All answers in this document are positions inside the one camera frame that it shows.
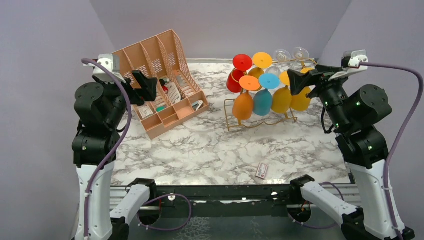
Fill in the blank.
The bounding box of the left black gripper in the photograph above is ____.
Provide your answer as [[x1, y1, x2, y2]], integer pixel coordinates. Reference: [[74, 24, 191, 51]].
[[95, 69, 159, 127]]

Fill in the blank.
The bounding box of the yellow wine glass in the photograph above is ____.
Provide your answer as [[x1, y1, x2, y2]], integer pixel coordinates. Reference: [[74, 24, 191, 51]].
[[290, 86, 311, 112], [271, 70, 292, 114], [247, 52, 273, 79]]

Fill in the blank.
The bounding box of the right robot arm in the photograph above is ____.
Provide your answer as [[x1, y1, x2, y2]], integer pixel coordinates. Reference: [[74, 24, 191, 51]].
[[287, 50, 415, 240]]

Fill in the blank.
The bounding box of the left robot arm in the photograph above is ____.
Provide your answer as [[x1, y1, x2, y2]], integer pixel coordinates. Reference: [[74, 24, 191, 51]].
[[72, 53, 158, 240]]

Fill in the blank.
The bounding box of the clear wine glass right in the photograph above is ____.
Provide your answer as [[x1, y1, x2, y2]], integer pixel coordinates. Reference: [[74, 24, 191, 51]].
[[291, 47, 310, 71]]

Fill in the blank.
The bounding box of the clear wine glass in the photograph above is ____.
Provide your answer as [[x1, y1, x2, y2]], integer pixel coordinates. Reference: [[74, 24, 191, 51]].
[[291, 47, 310, 71], [265, 49, 292, 77]]

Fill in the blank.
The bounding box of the clear wine glass left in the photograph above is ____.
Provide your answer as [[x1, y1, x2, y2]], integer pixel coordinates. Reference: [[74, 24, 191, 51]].
[[265, 49, 292, 77]]

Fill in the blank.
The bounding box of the blue wine glass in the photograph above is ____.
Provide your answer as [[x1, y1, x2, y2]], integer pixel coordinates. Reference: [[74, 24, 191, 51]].
[[253, 73, 280, 117]]

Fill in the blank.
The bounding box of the red wine glass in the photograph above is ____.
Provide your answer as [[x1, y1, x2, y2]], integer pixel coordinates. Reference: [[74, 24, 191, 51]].
[[226, 53, 253, 93]]

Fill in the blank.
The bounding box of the orange wine glass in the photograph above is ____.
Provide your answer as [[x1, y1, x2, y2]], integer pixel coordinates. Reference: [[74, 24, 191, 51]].
[[232, 75, 261, 121]]

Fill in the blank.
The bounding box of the red black marker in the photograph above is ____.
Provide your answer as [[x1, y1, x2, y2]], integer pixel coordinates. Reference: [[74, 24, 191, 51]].
[[159, 79, 169, 94]]

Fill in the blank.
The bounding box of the peach plastic file organizer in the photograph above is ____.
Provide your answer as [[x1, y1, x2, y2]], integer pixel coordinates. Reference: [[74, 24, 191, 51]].
[[114, 29, 209, 139]]

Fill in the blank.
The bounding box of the small red white card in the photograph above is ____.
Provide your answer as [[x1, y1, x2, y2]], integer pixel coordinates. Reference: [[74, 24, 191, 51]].
[[255, 162, 269, 180]]

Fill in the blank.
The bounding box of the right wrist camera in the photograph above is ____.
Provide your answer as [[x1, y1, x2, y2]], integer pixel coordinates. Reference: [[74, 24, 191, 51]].
[[330, 49, 368, 80]]

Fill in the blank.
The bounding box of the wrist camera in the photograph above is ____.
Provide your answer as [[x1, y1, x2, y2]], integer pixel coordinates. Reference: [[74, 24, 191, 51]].
[[330, 49, 368, 80], [86, 53, 125, 84]]

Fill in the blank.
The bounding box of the gold wire glass rack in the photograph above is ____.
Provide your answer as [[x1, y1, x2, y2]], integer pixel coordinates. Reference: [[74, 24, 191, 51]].
[[224, 52, 317, 130]]

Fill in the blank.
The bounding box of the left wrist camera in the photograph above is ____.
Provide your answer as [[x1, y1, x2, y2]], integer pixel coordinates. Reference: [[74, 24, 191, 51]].
[[86, 53, 125, 84]]

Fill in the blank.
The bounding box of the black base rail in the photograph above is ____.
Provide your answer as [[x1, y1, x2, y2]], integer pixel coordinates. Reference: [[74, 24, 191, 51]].
[[152, 184, 304, 218]]

